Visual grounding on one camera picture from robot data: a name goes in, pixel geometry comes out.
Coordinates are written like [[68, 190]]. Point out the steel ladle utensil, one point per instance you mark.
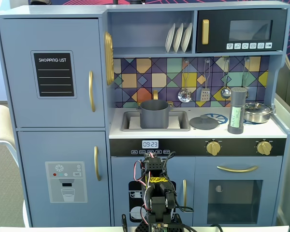
[[225, 93]]

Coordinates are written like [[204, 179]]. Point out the gray plastic pot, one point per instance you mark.
[[154, 113]]

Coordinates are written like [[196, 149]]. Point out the black toy microwave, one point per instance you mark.
[[217, 29]]

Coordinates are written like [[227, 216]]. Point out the steel spoon utensil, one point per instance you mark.
[[245, 72]]

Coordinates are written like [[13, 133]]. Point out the white toy plate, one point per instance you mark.
[[178, 37], [170, 38], [186, 37]]

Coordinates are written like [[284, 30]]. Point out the gray round pot lid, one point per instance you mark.
[[204, 123]]

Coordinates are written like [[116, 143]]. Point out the steel pot with lid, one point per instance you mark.
[[258, 113]]

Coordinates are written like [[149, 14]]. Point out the robot controller board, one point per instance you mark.
[[159, 227]]

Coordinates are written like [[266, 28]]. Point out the blue oven door with window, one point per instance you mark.
[[203, 174]]

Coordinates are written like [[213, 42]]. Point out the gray salt shaker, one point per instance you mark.
[[237, 108]]

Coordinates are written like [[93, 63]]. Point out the steel skimmer utensil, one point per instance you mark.
[[184, 96]]

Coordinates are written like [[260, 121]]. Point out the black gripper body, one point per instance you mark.
[[152, 161]]

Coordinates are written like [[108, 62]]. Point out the blue toy kitchen unit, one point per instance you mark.
[[147, 31]]

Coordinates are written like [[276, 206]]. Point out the fridge door with water dispenser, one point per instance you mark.
[[33, 149]]

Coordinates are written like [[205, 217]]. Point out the gray sink basin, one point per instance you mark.
[[181, 120]]

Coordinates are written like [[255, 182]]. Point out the fridge door with shopping list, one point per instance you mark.
[[19, 72]]

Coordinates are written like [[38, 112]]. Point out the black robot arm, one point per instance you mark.
[[157, 205]]

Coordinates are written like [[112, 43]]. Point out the gold stove knob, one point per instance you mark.
[[213, 148], [264, 148]]

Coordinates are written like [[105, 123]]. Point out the steel spatula utensil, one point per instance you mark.
[[205, 95]]

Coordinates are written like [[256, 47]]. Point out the blue dishwasher door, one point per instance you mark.
[[120, 169]]

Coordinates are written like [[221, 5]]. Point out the gold toy faucet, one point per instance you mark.
[[155, 94]]

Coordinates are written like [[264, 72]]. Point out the white plastic chair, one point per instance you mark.
[[2, 120]]

